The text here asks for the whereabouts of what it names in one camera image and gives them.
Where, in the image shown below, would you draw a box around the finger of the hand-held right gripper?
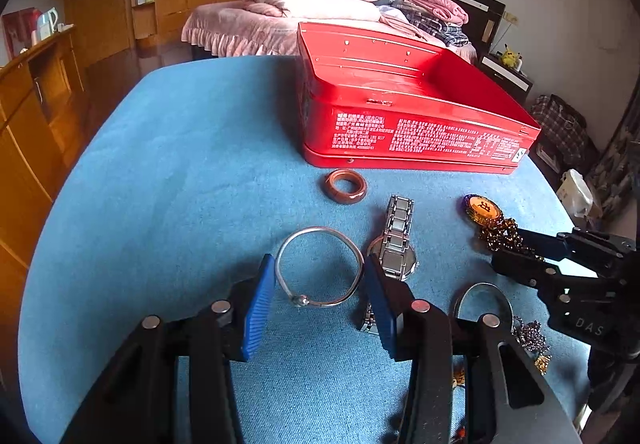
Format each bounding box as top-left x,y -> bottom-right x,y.
515,226 -> 636,277
491,251 -> 612,311

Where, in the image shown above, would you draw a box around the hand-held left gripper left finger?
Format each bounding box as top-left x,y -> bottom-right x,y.
60,254 -> 277,444

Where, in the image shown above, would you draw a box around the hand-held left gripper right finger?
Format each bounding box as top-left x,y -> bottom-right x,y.
362,254 -> 583,444

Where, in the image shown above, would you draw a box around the thin silver bangle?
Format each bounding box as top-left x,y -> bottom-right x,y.
274,226 -> 364,309

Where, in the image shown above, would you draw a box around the silver chain necklace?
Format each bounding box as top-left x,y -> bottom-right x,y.
512,316 -> 552,360

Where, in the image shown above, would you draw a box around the gold coin pendant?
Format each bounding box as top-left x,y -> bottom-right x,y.
461,194 -> 503,227

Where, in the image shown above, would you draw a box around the wide silver bangle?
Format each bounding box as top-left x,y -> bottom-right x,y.
452,283 -> 513,331

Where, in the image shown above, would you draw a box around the silver metal wristwatch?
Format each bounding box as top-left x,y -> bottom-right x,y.
357,195 -> 418,335

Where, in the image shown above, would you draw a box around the brown stone ring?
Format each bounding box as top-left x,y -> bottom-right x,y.
322,169 -> 368,202

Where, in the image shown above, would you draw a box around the red tin box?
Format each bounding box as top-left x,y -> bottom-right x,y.
295,21 -> 542,176

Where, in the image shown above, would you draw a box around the white plastic bin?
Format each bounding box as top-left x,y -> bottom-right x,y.
556,169 -> 594,218

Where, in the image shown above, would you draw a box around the plaid bag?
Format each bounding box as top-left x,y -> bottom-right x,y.
530,94 -> 599,170

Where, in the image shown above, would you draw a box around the dark nightstand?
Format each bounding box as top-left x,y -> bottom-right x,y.
475,53 -> 535,106

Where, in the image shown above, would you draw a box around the yellow plush toy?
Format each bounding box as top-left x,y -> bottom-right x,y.
500,43 -> 523,70

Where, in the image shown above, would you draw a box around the plaid folded clothes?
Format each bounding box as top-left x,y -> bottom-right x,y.
380,0 -> 471,48

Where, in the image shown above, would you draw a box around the pink folded blanket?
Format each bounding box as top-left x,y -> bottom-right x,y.
404,0 -> 469,25

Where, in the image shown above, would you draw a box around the bed with pink sheet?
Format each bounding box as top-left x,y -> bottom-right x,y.
181,1 -> 478,66

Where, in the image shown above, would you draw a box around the wooden sideboard cabinet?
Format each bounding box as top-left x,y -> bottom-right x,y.
0,26 -> 97,375

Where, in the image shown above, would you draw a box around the white electric kettle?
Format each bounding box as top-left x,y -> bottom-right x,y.
37,8 -> 62,38

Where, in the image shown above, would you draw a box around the red picture frame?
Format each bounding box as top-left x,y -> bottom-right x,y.
1,8 -> 43,61

